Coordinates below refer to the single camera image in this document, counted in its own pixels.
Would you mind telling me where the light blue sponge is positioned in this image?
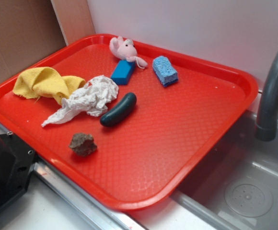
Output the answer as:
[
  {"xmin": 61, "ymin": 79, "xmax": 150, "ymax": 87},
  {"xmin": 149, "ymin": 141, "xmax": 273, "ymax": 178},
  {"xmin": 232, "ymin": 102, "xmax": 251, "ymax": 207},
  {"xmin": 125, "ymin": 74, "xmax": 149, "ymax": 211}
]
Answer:
[{"xmin": 152, "ymin": 56, "xmax": 178, "ymax": 87}]

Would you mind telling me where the grey plastic sink basin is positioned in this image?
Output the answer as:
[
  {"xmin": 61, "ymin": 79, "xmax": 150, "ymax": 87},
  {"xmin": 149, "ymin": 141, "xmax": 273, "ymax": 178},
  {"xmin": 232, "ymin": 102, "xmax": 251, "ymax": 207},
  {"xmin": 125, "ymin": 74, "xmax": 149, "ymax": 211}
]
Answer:
[{"xmin": 172, "ymin": 112, "xmax": 278, "ymax": 230}]

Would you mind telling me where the crumpled white paper towel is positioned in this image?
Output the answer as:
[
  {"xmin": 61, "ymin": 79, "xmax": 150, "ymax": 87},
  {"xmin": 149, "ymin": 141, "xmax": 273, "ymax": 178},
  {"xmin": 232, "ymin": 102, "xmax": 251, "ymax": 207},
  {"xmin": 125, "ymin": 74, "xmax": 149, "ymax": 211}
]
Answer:
[{"xmin": 41, "ymin": 75, "xmax": 119, "ymax": 127}]

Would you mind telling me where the brown cardboard panel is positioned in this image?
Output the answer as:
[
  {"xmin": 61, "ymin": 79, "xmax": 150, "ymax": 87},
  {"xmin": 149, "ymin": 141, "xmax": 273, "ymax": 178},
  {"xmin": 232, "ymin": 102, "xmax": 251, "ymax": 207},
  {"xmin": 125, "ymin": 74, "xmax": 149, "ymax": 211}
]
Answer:
[{"xmin": 0, "ymin": 0, "xmax": 66, "ymax": 83}]

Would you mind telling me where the red plastic tray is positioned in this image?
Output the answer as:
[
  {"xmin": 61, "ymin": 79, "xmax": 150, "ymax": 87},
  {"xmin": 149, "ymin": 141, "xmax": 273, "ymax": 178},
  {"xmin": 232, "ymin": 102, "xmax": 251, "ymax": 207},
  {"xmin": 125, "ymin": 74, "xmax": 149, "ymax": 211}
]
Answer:
[{"xmin": 0, "ymin": 42, "xmax": 258, "ymax": 211}]

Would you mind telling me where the yellow cloth rag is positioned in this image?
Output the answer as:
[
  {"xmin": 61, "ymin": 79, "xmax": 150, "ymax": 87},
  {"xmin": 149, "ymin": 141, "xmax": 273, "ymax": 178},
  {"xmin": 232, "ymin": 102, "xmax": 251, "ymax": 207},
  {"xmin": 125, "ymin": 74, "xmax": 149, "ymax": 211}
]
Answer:
[{"xmin": 12, "ymin": 67, "xmax": 86, "ymax": 105}]

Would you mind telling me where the grey toy faucet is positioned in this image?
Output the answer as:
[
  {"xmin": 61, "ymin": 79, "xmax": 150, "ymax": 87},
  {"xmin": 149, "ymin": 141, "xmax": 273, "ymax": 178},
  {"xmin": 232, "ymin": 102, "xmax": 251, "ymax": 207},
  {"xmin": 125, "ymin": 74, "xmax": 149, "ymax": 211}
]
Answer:
[{"xmin": 255, "ymin": 52, "xmax": 278, "ymax": 141}]

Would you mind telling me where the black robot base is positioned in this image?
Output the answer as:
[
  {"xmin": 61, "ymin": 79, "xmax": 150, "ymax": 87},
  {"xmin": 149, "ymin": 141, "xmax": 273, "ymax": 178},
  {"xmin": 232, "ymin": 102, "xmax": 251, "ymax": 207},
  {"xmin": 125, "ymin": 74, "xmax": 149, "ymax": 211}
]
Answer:
[{"xmin": 0, "ymin": 133, "xmax": 36, "ymax": 212}]

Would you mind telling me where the blue rectangular block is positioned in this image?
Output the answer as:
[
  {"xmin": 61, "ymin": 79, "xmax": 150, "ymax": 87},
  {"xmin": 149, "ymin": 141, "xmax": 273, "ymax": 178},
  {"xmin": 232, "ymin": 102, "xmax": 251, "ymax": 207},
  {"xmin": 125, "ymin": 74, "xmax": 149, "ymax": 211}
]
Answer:
[{"xmin": 111, "ymin": 60, "xmax": 136, "ymax": 85}]

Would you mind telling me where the dark green toy cucumber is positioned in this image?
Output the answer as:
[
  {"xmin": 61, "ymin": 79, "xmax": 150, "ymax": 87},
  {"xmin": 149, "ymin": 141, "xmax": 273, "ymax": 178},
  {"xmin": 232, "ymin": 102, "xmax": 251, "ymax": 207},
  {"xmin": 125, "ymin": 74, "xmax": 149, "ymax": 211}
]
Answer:
[{"xmin": 100, "ymin": 92, "xmax": 137, "ymax": 127}]

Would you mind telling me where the pink plush toy animal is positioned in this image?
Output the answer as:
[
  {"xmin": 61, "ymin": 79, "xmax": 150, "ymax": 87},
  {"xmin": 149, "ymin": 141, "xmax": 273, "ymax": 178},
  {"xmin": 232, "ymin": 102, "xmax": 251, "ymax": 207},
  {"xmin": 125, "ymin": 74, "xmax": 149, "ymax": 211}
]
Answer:
[{"xmin": 109, "ymin": 36, "xmax": 148, "ymax": 69}]

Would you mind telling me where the brown grey rock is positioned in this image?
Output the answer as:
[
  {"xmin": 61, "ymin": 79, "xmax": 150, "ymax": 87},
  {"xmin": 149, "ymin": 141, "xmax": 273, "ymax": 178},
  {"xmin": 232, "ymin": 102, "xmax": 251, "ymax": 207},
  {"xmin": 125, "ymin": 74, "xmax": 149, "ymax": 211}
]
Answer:
[{"xmin": 69, "ymin": 133, "xmax": 97, "ymax": 157}]

